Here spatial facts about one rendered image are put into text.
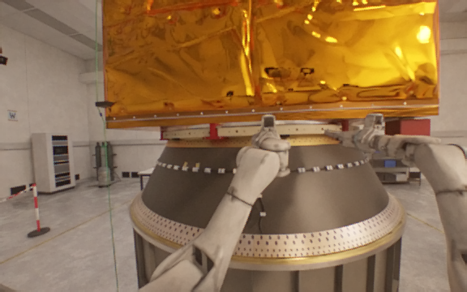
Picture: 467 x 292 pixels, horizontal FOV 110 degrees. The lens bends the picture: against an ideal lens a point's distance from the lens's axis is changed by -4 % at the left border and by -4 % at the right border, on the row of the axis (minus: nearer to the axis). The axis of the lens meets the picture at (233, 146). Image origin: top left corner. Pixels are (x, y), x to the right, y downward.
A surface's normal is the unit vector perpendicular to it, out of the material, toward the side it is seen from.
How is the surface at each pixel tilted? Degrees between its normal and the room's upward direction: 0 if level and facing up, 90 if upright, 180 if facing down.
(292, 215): 62
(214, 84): 86
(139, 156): 90
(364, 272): 90
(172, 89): 88
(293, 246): 43
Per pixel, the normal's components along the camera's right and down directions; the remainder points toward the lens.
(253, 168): -0.61, -0.37
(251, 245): -0.12, -0.69
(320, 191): 0.17, -0.43
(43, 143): -0.15, 0.05
